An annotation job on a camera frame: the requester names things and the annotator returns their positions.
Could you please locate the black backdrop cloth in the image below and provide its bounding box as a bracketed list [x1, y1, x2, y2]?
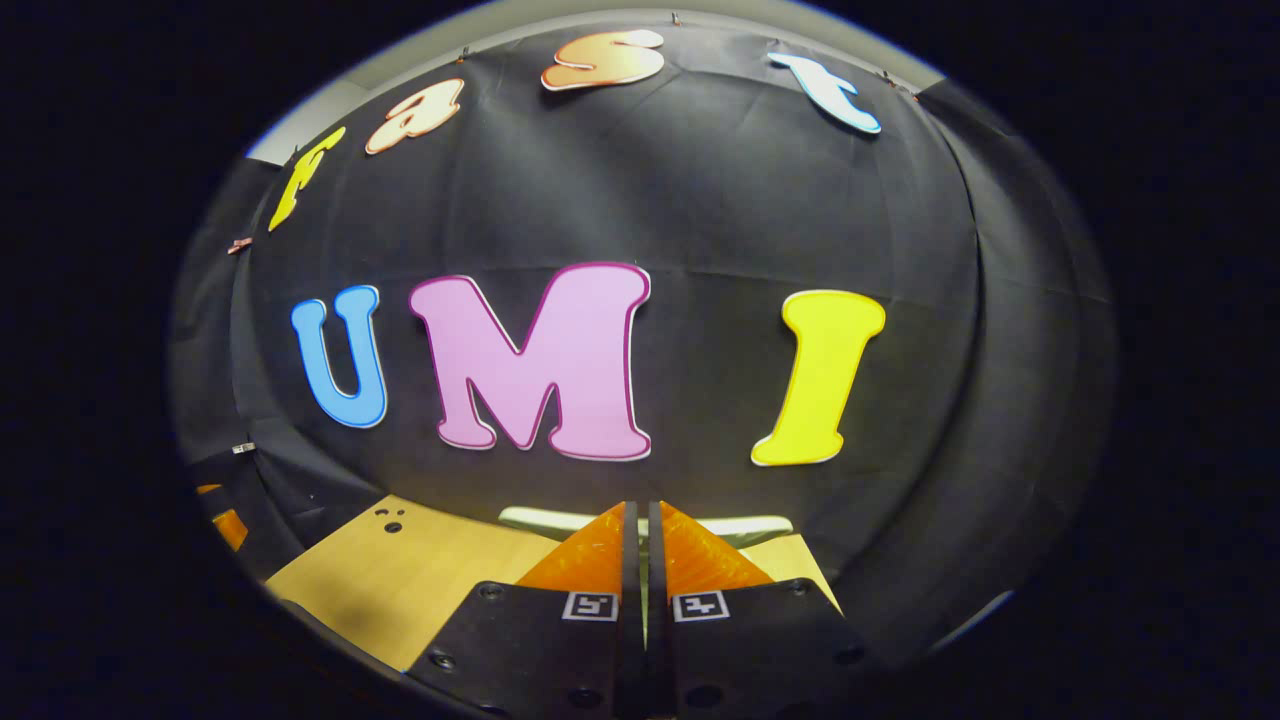
[170, 15, 1116, 661]

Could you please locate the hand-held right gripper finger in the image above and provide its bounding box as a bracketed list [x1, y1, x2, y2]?
[405, 500, 642, 720]
[648, 500, 871, 720]

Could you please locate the pale green garbage bin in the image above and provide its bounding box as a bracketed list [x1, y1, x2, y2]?
[498, 505, 796, 549]

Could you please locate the wooden desktop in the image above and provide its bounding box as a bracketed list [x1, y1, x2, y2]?
[265, 495, 843, 673]

